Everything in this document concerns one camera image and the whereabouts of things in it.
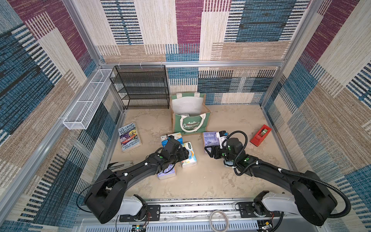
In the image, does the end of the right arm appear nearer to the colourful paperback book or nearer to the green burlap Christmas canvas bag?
the green burlap Christmas canvas bag

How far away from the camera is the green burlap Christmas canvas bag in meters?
0.89

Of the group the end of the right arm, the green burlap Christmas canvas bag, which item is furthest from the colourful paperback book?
the end of the right arm

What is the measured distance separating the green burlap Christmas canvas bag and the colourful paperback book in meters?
0.26

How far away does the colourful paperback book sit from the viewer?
985 millimetres
